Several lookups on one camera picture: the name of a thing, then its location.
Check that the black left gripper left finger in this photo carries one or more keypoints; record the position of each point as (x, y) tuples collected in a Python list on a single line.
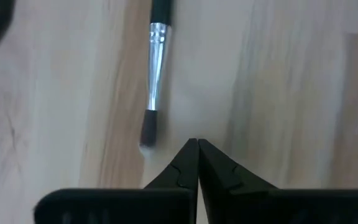
[(182, 174)]

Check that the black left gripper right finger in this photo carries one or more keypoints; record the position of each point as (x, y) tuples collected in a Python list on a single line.
[(219, 174)]

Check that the black brush long silver ferrule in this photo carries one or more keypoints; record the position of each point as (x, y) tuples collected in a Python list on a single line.
[(157, 62)]

